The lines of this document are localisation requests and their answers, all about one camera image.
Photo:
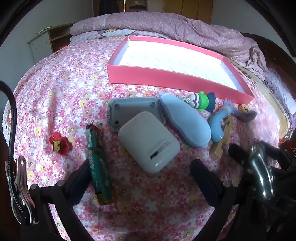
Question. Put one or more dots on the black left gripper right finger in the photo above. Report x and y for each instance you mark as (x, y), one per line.
(213, 189)

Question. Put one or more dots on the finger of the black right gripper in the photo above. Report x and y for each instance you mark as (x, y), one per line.
(239, 155)

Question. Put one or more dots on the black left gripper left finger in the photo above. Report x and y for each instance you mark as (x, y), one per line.
(72, 189)

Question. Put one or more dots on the wooden stand piece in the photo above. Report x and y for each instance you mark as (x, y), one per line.
(216, 150)

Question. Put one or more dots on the grey curved claw tool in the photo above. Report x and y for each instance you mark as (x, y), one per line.
(245, 117)

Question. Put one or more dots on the wooden chess piece disc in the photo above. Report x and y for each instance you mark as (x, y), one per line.
(244, 108)

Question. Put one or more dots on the red small hair clip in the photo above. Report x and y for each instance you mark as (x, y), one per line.
(60, 145)

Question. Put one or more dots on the green lighter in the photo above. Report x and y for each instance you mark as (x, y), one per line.
(98, 165)

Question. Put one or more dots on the green blue cartoon figurine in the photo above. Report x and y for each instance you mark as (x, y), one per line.
(201, 101)

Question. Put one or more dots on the white earbuds case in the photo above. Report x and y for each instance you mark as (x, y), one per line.
(149, 142)

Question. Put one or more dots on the grey plastic block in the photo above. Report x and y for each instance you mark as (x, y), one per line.
(122, 110)

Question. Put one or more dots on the metal spring clamp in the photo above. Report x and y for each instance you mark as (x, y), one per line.
(22, 194)

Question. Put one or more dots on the white pillow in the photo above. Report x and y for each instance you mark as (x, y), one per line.
(281, 91)

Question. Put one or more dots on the pink floral bed sheet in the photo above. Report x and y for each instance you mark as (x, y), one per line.
(69, 90)

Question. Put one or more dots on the dark wooden headboard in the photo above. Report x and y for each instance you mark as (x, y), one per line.
(277, 59)

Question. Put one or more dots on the pink shallow cardboard box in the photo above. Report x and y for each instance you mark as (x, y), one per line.
(144, 60)

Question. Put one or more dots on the purple floral quilt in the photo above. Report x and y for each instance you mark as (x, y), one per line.
(231, 43)

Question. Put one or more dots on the wooden wardrobe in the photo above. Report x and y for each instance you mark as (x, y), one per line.
(193, 9)

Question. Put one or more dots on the grey bedside cabinet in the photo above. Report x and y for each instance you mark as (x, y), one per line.
(49, 41)

